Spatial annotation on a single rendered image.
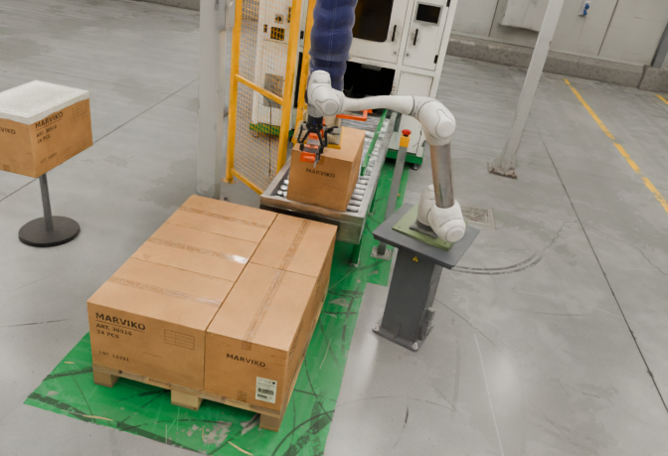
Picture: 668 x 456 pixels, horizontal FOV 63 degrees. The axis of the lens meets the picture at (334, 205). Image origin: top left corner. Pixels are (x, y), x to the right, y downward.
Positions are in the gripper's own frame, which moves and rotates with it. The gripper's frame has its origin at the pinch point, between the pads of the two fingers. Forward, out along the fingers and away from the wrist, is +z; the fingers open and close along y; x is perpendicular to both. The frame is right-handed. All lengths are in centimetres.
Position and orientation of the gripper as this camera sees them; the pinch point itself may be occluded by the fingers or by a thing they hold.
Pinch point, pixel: (310, 153)
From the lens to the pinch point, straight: 274.4
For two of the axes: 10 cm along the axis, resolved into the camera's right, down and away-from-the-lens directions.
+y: -9.9, -1.6, 0.1
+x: -0.9, 4.7, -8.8
